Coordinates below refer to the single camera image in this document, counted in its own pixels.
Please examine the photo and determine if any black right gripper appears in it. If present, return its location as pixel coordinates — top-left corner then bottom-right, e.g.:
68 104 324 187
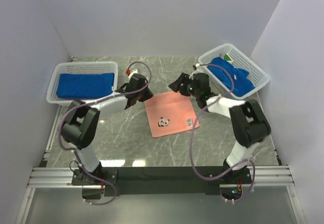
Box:
169 72 200 98

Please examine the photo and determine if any pink panda towel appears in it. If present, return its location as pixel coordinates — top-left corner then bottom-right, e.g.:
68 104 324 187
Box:
144 91 196 138

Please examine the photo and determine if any blue towel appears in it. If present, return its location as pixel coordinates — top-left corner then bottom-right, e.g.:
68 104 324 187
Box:
56 73 114 100
208 57 255 97

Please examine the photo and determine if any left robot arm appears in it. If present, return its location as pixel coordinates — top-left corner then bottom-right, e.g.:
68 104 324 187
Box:
59 73 153 184

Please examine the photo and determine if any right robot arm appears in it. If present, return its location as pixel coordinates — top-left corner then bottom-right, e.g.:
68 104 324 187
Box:
169 72 271 183

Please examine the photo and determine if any green white towel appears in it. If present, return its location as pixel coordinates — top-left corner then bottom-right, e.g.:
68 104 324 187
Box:
223 53 233 64

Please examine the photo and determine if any white plastic basket left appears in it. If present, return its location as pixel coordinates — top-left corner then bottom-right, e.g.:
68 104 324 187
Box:
46 61 118 106

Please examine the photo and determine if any white plastic basket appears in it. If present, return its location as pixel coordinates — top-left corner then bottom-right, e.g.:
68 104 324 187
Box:
46 61 118 106
198 44 270 100

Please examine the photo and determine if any folded blue towel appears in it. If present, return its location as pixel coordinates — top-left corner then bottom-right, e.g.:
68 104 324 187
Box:
56 73 114 100

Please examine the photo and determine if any white plastic basket right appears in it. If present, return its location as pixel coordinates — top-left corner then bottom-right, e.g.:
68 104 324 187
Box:
198 44 270 100

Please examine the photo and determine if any black base bar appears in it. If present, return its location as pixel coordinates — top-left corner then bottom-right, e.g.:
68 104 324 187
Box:
71 165 251 197

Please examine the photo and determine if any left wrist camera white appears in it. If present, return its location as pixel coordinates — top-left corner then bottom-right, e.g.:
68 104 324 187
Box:
126 68 139 80

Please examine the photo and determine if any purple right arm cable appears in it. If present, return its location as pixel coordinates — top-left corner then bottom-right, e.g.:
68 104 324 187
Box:
189 63 256 202

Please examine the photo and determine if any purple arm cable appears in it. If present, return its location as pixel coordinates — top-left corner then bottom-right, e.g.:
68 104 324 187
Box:
57 61 152 206
189 63 256 202

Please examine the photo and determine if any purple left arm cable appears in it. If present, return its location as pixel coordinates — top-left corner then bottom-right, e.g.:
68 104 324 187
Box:
57 61 152 206

